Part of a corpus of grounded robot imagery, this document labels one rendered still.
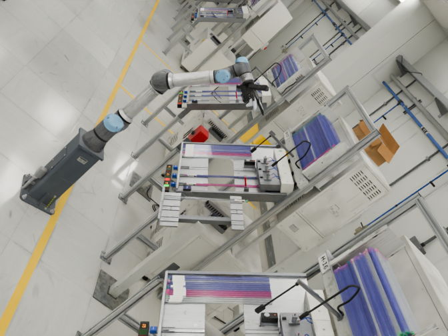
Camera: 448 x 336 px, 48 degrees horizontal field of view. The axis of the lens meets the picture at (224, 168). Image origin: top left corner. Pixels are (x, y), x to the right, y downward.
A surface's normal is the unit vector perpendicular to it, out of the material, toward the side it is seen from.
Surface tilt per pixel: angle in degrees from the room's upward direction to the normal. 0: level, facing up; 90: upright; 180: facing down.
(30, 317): 0
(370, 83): 90
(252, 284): 44
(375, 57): 90
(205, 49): 90
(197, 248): 90
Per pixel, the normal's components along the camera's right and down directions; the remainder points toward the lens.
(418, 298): -0.68, -0.63
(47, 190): 0.18, 0.63
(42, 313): 0.73, -0.60
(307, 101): 0.02, 0.49
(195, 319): 0.04, -0.87
